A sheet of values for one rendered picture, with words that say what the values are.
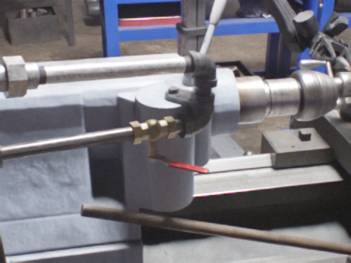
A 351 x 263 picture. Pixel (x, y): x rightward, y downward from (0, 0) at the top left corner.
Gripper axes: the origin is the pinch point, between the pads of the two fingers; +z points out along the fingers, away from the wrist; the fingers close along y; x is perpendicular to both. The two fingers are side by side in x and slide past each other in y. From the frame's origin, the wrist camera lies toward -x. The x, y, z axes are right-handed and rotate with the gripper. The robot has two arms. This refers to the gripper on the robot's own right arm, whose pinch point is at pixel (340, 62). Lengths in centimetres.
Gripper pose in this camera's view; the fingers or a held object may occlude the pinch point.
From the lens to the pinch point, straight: 160.7
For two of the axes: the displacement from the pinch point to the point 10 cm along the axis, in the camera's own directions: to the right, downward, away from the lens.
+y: 8.9, 3.1, 3.4
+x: -4.2, 8.4, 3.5
